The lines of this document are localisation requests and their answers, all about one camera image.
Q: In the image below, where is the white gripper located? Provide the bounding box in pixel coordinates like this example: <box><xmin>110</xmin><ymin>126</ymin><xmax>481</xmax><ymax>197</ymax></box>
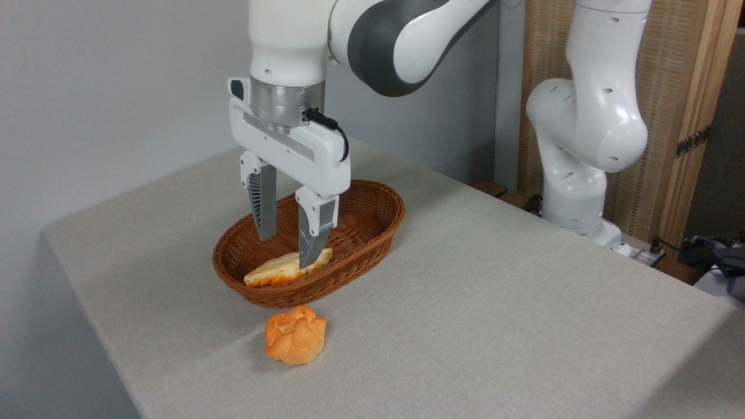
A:
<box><xmin>227</xmin><ymin>77</ymin><xmax>352</xmax><ymax>270</ymax></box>

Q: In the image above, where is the long pale braided bread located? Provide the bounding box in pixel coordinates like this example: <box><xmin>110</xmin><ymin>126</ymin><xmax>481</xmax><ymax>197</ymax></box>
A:
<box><xmin>244</xmin><ymin>248</ymin><xmax>334</xmax><ymax>287</ymax></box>

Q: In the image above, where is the brown wicker oval basket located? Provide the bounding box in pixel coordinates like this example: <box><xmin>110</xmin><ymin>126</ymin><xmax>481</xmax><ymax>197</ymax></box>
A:
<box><xmin>212</xmin><ymin>179</ymin><xmax>406</xmax><ymax>308</ymax></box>

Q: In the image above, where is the round orange bread roll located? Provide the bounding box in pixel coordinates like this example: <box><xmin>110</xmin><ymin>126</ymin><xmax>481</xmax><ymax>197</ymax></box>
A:
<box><xmin>265</xmin><ymin>305</ymin><xmax>327</xmax><ymax>366</ymax></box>

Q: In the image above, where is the beige tablecloth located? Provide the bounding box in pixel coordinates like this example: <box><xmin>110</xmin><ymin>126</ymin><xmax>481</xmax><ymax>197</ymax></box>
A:
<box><xmin>44</xmin><ymin>137</ymin><xmax>745</xmax><ymax>419</ymax></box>

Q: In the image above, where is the metal screen hinge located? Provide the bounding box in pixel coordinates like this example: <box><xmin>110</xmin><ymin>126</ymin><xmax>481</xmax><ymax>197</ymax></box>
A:
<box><xmin>675</xmin><ymin>125</ymin><xmax>712</xmax><ymax>159</ymax></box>

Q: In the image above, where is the wooden woven screen panel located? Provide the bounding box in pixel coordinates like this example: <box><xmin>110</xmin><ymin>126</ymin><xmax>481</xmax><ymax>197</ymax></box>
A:
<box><xmin>518</xmin><ymin>0</ymin><xmax>745</xmax><ymax>245</ymax></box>

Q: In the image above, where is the dark blue grey bundle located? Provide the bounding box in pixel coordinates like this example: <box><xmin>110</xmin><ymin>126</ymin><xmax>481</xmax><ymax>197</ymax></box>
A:
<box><xmin>681</xmin><ymin>235</ymin><xmax>745</xmax><ymax>301</ymax></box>

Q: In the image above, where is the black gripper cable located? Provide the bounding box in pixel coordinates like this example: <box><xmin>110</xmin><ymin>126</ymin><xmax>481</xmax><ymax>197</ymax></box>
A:
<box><xmin>304</xmin><ymin>108</ymin><xmax>350</xmax><ymax>162</ymax></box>

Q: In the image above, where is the black cable at base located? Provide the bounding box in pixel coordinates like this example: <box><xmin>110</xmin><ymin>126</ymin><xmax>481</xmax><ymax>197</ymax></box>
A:
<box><xmin>632</xmin><ymin>237</ymin><xmax>699</xmax><ymax>268</ymax></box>

